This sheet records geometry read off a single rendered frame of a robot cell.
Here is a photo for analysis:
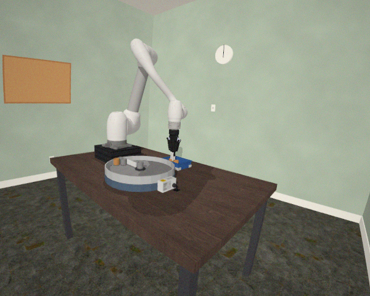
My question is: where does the blue shallow tray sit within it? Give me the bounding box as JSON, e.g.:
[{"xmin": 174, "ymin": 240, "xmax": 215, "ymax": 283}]
[{"xmin": 164, "ymin": 156, "xmax": 192, "ymax": 171}]

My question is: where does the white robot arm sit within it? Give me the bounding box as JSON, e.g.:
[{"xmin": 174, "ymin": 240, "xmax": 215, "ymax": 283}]
[{"xmin": 102, "ymin": 39, "xmax": 187, "ymax": 149}]

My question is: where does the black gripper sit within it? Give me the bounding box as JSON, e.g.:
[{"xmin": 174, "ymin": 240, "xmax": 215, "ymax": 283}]
[{"xmin": 166, "ymin": 129, "xmax": 181, "ymax": 161}]

